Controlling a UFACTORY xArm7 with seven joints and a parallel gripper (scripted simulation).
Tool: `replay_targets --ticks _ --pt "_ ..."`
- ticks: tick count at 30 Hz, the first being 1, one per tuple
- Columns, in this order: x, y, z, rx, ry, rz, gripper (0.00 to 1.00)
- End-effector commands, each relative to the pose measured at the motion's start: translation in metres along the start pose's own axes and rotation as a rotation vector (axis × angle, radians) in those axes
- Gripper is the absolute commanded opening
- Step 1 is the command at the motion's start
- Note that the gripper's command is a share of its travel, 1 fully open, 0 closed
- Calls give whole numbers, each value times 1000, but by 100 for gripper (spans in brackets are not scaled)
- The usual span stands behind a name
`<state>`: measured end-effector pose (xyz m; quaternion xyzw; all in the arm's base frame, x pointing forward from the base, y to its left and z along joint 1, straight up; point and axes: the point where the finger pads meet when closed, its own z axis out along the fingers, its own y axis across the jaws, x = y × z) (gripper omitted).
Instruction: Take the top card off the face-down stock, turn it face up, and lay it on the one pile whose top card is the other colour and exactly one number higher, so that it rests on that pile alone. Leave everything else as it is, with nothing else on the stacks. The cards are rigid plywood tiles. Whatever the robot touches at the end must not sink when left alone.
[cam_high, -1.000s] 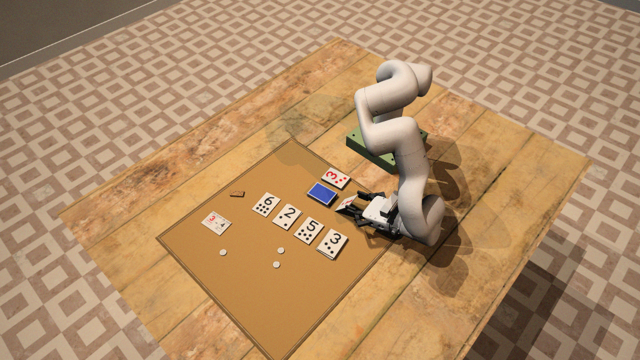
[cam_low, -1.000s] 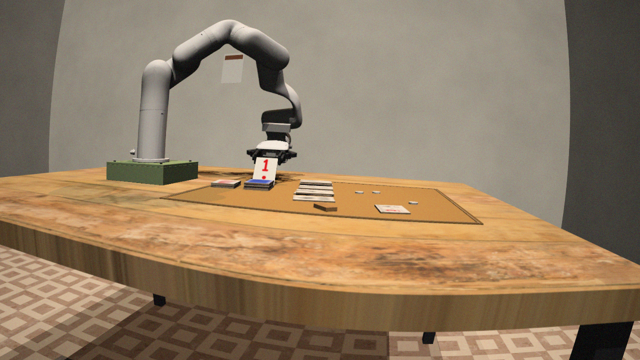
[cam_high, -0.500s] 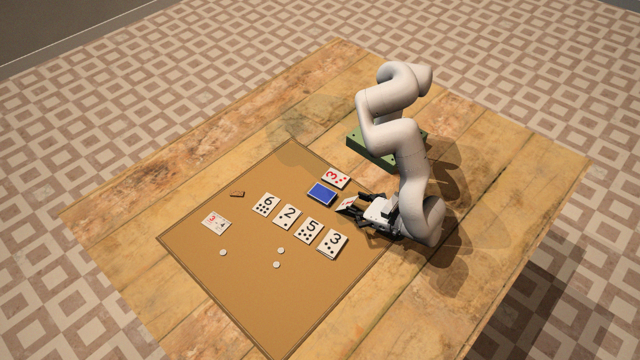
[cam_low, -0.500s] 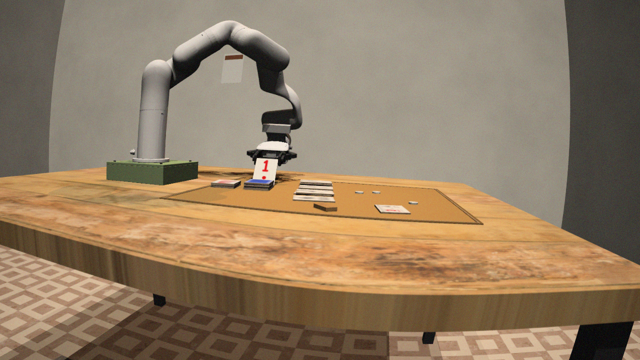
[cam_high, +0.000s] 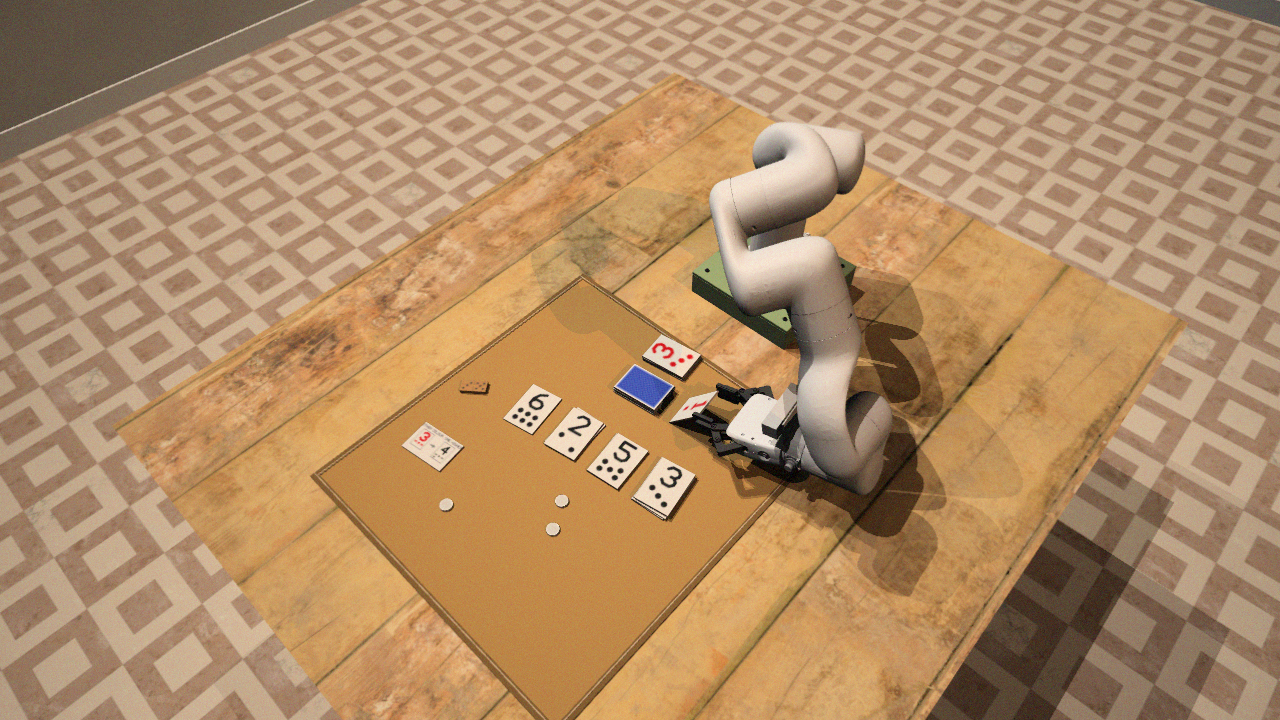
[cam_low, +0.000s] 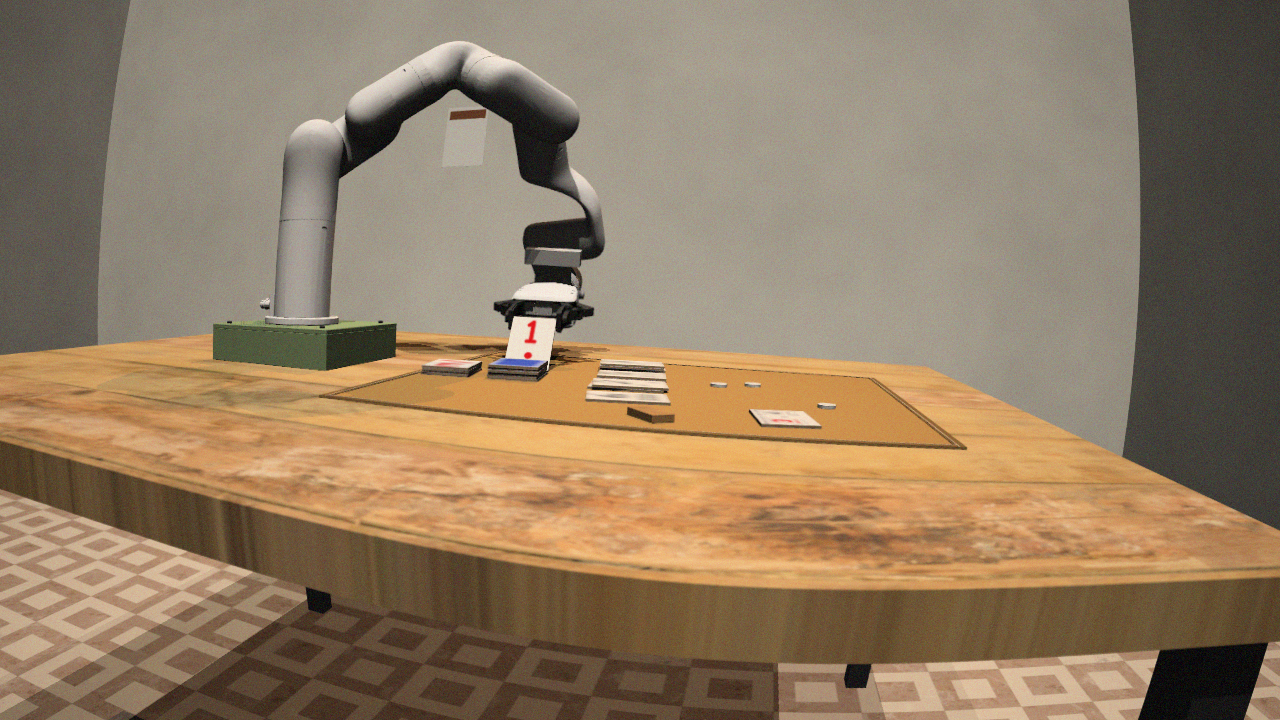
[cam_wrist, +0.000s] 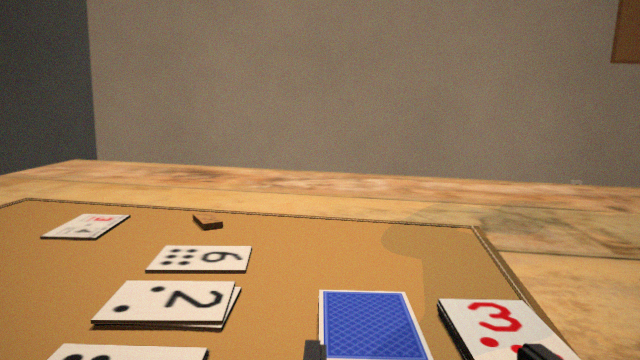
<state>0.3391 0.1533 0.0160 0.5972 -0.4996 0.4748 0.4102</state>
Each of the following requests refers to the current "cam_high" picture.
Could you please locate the brown square mat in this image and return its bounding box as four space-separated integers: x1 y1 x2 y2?
320 281 790 720

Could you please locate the tan flat mat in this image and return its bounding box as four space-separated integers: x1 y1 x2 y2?
311 274 801 720

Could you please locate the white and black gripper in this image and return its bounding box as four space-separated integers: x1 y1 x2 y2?
692 383 786 466

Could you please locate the blue card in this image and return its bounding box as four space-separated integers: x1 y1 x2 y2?
614 363 675 411

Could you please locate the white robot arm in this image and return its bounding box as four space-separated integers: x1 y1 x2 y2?
709 122 893 495

